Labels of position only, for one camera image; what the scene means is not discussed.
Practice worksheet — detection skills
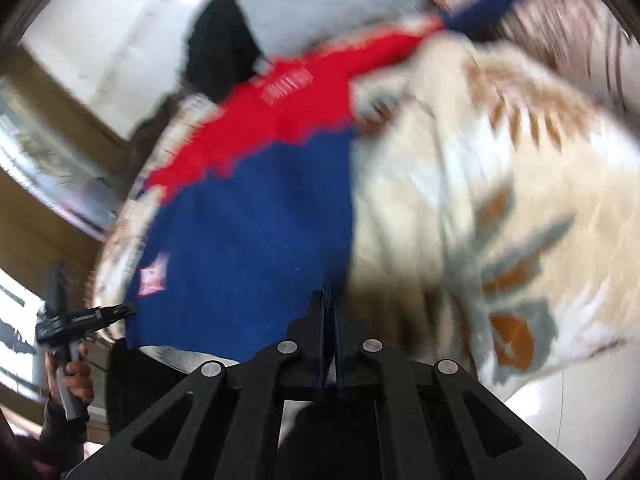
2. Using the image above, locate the red and blue knit sweater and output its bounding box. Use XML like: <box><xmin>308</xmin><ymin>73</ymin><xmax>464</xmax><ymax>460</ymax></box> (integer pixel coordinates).
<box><xmin>125</xmin><ymin>0</ymin><xmax>518</xmax><ymax>362</ymax></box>

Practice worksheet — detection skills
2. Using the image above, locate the left forearm dark sleeve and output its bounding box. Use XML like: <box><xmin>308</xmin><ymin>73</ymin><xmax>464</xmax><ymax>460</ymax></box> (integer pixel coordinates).
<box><xmin>32</xmin><ymin>398</ymin><xmax>89</xmax><ymax>479</ymax></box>

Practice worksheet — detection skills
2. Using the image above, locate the person's left hand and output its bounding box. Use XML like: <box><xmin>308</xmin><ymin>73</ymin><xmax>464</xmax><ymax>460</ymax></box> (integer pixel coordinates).
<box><xmin>44</xmin><ymin>344</ymin><xmax>94</xmax><ymax>405</ymax></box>

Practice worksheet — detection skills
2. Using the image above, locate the cream leaf-print fleece blanket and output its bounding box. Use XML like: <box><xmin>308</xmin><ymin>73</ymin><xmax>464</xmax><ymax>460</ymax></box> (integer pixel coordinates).
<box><xmin>88</xmin><ymin>30</ymin><xmax>639</xmax><ymax>398</ymax></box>

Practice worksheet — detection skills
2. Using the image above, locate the black garment pile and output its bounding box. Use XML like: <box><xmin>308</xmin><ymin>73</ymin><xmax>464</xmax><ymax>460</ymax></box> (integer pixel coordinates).
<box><xmin>183</xmin><ymin>0</ymin><xmax>267</xmax><ymax>103</ymax></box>

